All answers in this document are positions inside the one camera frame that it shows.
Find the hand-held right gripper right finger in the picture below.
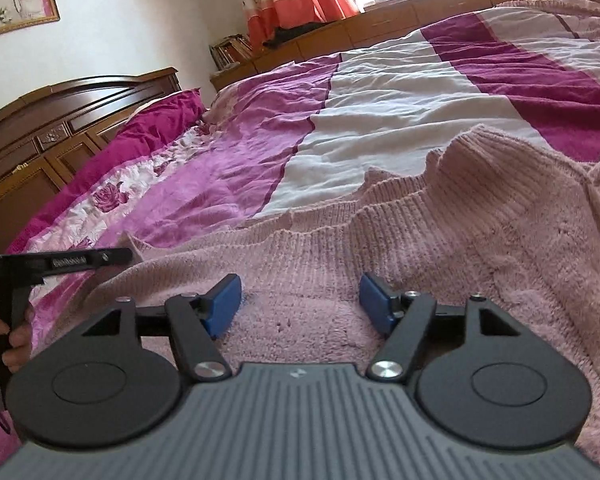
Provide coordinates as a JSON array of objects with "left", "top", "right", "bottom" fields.
[{"left": 358, "top": 272, "right": 526, "bottom": 381}]

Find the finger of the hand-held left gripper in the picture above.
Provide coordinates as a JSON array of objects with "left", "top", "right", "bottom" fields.
[{"left": 89, "top": 247, "right": 134, "bottom": 270}]

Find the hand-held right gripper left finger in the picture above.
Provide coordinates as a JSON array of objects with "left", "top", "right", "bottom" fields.
[{"left": 80, "top": 273, "right": 244, "bottom": 381}]

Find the pink knit cardigan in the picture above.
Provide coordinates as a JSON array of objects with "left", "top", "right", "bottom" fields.
[{"left": 30, "top": 125, "right": 600, "bottom": 472}]

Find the person's left hand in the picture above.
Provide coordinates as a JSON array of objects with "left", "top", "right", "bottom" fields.
[{"left": 0, "top": 306, "right": 35, "bottom": 375}]

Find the floral pink quilt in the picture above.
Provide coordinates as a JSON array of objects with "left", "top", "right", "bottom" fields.
[{"left": 27, "top": 125, "right": 221, "bottom": 256}]

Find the wooden headboard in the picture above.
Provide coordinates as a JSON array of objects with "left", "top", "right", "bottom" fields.
[{"left": 0, "top": 66, "right": 182, "bottom": 256}]

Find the magenta pillow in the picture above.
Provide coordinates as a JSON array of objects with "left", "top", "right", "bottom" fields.
[{"left": 7, "top": 87, "right": 206, "bottom": 256}]

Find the pale pink crumpled cloth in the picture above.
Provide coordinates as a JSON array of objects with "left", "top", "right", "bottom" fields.
[{"left": 200, "top": 91, "right": 242, "bottom": 137}]

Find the magenta and white striped blanket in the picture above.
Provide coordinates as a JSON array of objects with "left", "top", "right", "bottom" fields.
[{"left": 5, "top": 0, "right": 600, "bottom": 311}]

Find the row of books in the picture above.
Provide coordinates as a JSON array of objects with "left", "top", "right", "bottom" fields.
[{"left": 209, "top": 34, "right": 255, "bottom": 72}]

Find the wooden window cabinet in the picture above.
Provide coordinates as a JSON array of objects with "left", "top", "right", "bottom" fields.
[{"left": 209, "top": 0, "right": 600, "bottom": 95}]

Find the dark cloth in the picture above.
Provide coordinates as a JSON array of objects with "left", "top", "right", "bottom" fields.
[{"left": 261, "top": 20, "right": 327, "bottom": 52}]

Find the pink knitted pillow cover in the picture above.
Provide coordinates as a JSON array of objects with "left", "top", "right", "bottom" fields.
[{"left": 495, "top": 0, "right": 600, "bottom": 43}]

